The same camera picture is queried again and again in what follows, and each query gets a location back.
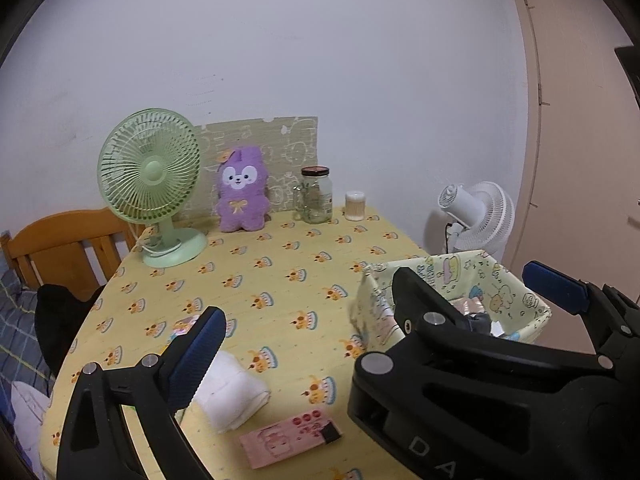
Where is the green desk fan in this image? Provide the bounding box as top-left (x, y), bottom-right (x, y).
top-left (97, 108), bottom-right (208, 267)

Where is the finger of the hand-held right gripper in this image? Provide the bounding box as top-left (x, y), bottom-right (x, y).
top-left (392, 267), bottom-right (473, 346)
top-left (522, 260), bottom-right (640, 361)

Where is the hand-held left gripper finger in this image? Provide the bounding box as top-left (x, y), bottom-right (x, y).
top-left (55, 306), bottom-right (227, 480)

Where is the white cloth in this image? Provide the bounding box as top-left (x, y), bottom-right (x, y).
top-left (10, 380), bottom-right (53, 461)

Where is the green printed board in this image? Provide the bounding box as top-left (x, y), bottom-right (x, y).
top-left (192, 116), bottom-right (319, 221)

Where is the yellow printed tablecloth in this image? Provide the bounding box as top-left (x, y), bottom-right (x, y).
top-left (39, 207), bottom-right (436, 480)

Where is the white standing fan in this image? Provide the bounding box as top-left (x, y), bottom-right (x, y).
top-left (423, 181), bottom-right (516, 261)

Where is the cotton swab container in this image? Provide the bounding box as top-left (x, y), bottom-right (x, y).
top-left (345, 190), bottom-right (367, 221)

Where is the glass jar with lid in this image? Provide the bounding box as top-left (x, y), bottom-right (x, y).
top-left (292, 165), bottom-right (334, 225)

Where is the pale pink cloth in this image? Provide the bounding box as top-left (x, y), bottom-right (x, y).
top-left (452, 297), bottom-right (486, 317)

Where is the beige door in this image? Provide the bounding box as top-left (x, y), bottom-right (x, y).
top-left (505, 0), bottom-right (640, 306)

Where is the blue plaid bedding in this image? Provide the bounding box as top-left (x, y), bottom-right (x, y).
top-left (0, 230), bottom-right (56, 396)

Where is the printed fabric storage box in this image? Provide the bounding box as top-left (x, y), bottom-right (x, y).
top-left (348, 251), bottom-right (552, 356)

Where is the white fan cable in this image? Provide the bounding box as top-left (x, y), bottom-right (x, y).
top-left (135, 235), bottom-right (181, 255)

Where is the purple plush toy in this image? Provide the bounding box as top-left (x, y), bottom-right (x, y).
top-left (215, 146), bottom-right (272, 233)

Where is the white towel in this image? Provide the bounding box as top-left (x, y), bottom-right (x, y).
top-left (192, 350), bottom-right (271, 433)

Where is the black cloth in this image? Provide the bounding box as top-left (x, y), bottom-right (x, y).
top-left (35, 284), bottom-right (103, 378)

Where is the pink packet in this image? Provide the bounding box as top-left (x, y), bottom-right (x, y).
top-left (239, 406), bottom-right (343, 470)

